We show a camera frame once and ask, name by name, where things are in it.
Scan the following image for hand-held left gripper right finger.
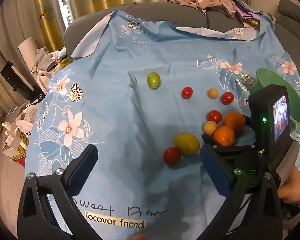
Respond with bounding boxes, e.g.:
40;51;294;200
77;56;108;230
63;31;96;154
200;145;284;240

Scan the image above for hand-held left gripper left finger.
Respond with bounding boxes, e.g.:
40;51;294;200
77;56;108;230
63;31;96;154
17;144;99;240

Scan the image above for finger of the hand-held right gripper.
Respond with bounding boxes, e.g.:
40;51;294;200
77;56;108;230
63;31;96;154
202;133;258;156
242;114;253;135

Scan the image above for orange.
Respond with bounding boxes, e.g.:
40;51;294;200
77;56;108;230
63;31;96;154
224;112;246;134
213;126;235;147

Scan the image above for green bowl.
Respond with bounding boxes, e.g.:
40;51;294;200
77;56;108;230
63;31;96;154
256;67;300;134

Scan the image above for red tomato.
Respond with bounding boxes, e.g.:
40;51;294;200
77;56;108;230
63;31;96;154
163;147;182;166
221;92;234;105
181;87;193;99
207;110;222;124

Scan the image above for person's right hand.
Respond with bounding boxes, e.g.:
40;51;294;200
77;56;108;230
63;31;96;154
277;166;300;205

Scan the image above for yellow-green lemon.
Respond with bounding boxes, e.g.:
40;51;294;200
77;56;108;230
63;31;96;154
174;132;200;155

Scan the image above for white plastic bags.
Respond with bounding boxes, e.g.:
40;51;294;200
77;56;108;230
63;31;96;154
2;102;39;157

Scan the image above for blue floral cloth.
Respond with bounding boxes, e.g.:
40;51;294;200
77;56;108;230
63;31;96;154
25;10;300;240

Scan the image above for purple clothes pile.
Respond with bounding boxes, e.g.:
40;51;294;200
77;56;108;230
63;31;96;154
230;0;263;28

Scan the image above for green plum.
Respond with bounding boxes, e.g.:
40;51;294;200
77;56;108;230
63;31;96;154
147;72;161;89

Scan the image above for black box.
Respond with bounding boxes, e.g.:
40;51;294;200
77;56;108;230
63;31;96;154
0;62;35;93

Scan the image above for pile of crumpled clothes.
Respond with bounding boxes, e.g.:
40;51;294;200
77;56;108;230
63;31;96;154
31;45;71;80

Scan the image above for pink garment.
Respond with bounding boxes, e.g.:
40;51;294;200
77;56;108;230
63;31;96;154
167;0;237;18

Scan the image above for white board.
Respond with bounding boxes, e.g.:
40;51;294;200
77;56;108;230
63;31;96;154
17;36;38;64

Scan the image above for grey sofa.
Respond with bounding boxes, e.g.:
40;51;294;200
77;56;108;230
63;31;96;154
64;0;300;85

